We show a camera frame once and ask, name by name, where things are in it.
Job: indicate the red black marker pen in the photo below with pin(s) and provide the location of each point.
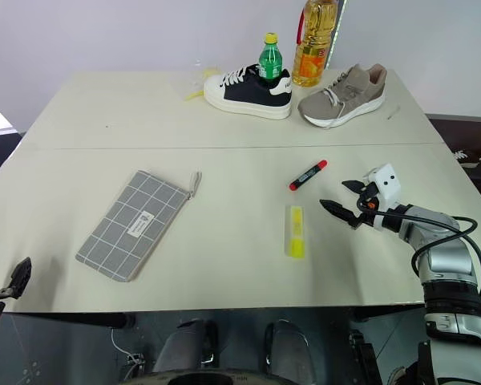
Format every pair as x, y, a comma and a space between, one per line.
306, 176

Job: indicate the white black background shoe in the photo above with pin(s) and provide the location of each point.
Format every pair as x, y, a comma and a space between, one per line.
467, 157

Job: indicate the grey mesh zipper pouch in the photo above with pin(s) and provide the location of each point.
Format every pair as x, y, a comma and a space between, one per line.
124, 228

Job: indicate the beige knit sneaker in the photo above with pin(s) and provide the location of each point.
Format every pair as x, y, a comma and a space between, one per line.
344, 98

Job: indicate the yellow highlighter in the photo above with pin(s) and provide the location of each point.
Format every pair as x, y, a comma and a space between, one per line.
294, 230

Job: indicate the dark grey rounded leg shape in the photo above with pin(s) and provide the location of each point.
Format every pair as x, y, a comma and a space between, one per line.
292, 353
184, 345

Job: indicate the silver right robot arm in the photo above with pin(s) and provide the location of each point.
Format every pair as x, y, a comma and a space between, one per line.
445, 260

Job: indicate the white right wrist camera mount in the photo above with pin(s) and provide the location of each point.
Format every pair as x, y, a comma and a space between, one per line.
386, 184

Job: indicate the black table frame bar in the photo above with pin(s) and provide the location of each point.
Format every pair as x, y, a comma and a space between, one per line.
72, 320

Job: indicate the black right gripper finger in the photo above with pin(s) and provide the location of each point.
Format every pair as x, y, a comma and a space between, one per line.
356, 186
342, 212

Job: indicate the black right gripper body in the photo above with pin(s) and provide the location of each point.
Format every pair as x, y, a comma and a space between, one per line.
369, 212

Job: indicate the black and white sneaker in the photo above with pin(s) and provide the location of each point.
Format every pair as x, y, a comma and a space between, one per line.
248, 94

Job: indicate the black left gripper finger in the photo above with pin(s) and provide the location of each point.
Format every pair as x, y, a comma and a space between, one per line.
21, 274

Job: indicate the dark round robot torso top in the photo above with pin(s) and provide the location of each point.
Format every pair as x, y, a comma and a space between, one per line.
208, 378

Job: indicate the green bottle with yellow cap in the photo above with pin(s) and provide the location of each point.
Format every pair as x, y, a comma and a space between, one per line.
270, 60

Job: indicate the large cooking oil bottle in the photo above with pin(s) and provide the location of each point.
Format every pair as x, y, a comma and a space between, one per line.
312, 52

